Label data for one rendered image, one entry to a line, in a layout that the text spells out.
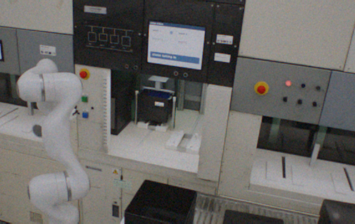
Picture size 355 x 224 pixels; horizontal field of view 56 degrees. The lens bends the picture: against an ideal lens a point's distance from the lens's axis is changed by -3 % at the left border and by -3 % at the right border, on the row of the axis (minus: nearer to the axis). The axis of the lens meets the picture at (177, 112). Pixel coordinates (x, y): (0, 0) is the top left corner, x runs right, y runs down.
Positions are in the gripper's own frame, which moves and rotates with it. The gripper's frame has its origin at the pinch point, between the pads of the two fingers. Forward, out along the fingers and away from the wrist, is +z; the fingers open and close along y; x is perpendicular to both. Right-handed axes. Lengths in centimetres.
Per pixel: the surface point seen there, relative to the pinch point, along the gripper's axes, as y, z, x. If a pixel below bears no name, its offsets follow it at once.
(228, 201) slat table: 90, 7, -44
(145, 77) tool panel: 5, 103, -12
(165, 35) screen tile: 46, 12, 42
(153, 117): 29, 54, -23
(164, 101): 36, 54, -10
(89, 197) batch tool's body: 1, 13, -69
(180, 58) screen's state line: 54, 12, 31
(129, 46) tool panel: 26.6, 12.4, 34.0
